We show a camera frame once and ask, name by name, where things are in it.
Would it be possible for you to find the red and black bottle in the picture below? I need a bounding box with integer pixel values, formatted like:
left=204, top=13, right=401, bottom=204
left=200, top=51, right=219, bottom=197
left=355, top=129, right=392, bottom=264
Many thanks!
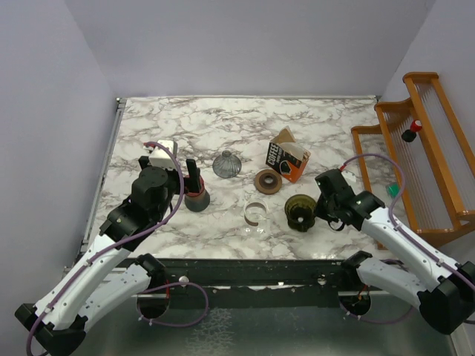
left=401, top=119, right=422, bottom=143

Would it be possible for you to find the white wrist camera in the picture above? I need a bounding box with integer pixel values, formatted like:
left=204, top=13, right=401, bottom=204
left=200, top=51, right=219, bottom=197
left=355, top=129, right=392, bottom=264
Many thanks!
left=143, top=139, right=178, bottom=170
left=341, top=169, right=359, bottom=184

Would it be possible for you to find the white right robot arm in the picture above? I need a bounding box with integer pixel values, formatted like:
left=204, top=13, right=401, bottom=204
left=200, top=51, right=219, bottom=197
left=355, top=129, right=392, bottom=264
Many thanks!
left=315, top=169, right=474, bottom=334

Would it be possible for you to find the orange wooden rack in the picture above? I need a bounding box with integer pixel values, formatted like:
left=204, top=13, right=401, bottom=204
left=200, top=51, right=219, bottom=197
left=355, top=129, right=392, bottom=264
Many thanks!
left=351, top=72, right=474, bottom=247

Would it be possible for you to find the green glass dripper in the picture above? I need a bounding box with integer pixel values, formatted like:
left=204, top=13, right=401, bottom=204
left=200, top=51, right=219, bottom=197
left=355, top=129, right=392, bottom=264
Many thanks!
left=284, top=194, right=317, bottom=232

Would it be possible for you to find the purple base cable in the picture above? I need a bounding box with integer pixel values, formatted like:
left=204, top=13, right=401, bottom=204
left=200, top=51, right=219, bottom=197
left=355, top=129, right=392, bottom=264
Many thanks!
left=343, top=285, right=416, bottom=324
left=137, top=281, right=210, bottom=329

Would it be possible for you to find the green cap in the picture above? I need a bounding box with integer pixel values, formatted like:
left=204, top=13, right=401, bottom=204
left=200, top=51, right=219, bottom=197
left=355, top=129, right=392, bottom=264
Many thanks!
left=386, top=182, right=399, bottom=199

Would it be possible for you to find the grey ribbed glass dripper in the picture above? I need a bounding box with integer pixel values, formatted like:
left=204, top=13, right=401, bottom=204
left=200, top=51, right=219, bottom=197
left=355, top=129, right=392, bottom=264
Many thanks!
left=212, top=150, right=242, bottom=179

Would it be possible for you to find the coffee paper filter box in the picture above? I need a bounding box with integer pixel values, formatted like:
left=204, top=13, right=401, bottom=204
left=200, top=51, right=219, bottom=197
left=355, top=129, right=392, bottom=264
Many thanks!
left=266, top=137, right=311, bottom=183

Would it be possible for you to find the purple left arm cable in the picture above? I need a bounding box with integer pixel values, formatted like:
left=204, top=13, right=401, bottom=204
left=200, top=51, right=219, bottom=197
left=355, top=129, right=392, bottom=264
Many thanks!
left=27, top=140, right=186, bottom=356

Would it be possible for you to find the round wooden dripper base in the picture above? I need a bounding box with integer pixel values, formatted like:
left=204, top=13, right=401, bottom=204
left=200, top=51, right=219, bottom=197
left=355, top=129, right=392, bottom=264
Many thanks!
left=255, top=169, right=282, bottom=195

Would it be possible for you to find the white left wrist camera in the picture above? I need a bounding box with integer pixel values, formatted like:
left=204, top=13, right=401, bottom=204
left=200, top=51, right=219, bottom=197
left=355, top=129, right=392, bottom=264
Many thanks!
left=143, top=139, right=178, bottom=170

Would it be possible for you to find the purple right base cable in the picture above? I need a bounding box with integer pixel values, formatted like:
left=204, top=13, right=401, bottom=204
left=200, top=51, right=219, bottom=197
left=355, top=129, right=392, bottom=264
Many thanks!
left=343, top=285, right=416, bottom=324

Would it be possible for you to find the black front table rail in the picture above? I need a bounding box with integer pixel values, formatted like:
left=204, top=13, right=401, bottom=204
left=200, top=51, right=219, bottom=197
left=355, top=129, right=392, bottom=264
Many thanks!
left=161, top=259, right=364, bottom=309

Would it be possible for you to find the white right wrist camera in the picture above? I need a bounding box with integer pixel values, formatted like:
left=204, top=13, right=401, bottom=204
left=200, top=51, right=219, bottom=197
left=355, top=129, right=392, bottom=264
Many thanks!
left=341, top=169, right=359, bottom=184

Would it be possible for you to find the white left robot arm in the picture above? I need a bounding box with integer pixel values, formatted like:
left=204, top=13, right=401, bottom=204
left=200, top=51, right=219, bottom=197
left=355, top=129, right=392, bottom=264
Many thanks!
left=15, top=156, right=203, bottom=355

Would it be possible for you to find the white paper coffee filter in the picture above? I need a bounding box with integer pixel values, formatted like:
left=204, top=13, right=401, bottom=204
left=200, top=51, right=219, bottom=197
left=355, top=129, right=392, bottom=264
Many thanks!
left=281, top=142, right=310, bottom=162

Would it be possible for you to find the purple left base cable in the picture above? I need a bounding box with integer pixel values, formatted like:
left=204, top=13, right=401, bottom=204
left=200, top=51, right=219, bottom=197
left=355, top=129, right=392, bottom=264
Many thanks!
left=137, top=281, right=210, bottom=329

